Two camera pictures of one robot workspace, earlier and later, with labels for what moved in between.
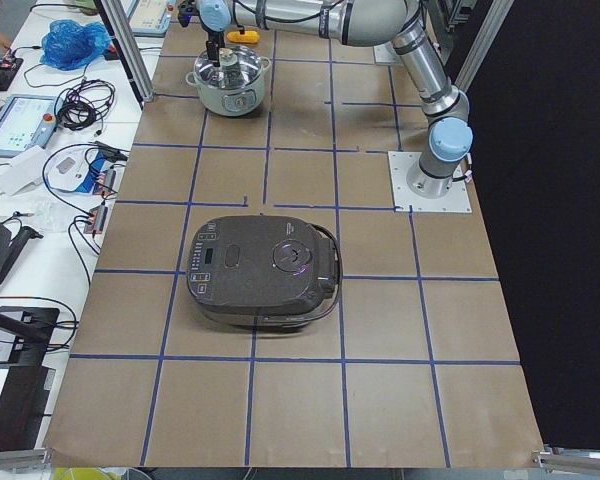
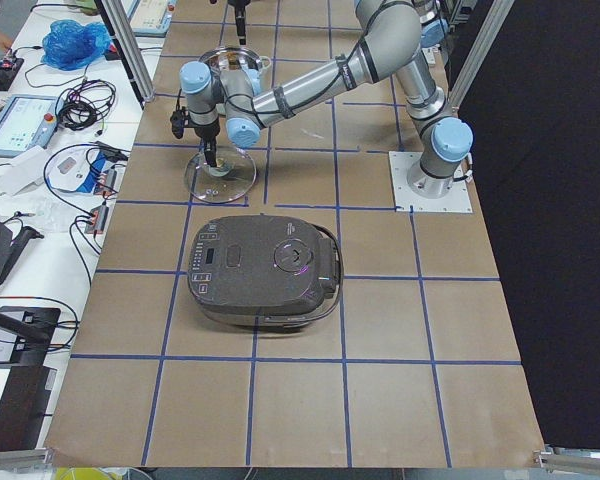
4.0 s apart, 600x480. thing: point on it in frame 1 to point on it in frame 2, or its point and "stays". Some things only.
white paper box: [24, 169] stays
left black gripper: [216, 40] to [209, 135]
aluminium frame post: [131, 47] stays
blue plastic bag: [69, 45] stays
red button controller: [112, 54] stays
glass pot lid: [238, 66] to [229, 179]
